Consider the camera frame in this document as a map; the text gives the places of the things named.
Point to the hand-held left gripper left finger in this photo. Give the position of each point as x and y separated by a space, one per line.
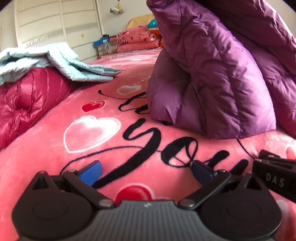
91 172

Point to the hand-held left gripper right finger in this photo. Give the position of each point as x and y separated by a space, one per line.
203 173

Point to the purple down jacket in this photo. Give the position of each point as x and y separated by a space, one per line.
219 76

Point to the person's right hand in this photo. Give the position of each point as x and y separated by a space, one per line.
291 152

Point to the pink heart printed blanket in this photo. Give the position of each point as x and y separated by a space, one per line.
69 162

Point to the red down jacket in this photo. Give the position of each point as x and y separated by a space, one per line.
30 99

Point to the light blue down jacket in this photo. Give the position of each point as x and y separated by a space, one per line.
57 62

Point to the clear storage box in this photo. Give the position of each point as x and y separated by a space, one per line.
107 49

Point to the blue box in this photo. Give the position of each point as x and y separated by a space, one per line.
103 41

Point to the pink pillows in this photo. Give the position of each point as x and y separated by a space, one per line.
136 39

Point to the white wardrobe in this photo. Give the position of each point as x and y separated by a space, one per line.
57 23

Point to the teal orange folded quilt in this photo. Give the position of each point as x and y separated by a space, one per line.
152 24

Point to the yellow headboard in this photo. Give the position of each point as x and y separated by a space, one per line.
138 22

